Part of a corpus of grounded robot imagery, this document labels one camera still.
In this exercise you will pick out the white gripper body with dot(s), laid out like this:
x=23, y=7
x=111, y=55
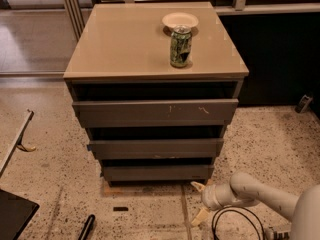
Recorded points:
x=209, y=196

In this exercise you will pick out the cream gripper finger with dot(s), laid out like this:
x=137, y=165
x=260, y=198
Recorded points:
x=201, y=216
x=198, y=186

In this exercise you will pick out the grey bottom drawer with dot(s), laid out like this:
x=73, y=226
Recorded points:
x=158, y=173

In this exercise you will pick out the grey drawer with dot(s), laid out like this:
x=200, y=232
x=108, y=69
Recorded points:
x=97, y=114
x=156, y=149
x=158, y=173

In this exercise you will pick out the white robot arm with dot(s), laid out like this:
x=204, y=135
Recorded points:
x=243, y=190

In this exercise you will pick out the grey middle drawer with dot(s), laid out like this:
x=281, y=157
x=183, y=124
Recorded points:
x=156, y=149

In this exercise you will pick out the grey top drawer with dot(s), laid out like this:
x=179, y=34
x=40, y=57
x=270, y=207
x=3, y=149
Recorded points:
x=97, y=114

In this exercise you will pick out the grey drawer cabinet beige top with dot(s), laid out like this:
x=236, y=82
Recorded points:
x=124, y=55

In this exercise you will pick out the grey power strip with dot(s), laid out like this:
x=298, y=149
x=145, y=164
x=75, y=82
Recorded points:
x=276, y=234

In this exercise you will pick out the small black floor marker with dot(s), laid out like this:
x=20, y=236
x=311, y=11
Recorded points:
x=120, y=209

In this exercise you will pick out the small grey floor device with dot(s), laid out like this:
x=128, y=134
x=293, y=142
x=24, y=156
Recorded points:
x=303, y=104

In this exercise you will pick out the green soda can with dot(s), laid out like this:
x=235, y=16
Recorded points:
x=180, y=46

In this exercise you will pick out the white paper bowl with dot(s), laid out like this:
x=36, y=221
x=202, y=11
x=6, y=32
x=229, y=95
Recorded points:
x=179, y=18

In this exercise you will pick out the black panel corner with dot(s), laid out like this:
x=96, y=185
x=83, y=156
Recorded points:
x=15, y=214

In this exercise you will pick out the grey table edge with leg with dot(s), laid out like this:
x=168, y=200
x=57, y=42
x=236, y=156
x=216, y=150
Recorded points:
x=17, y=143

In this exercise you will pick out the black curved handle object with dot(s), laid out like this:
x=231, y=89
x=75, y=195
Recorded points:
x=88, y=226

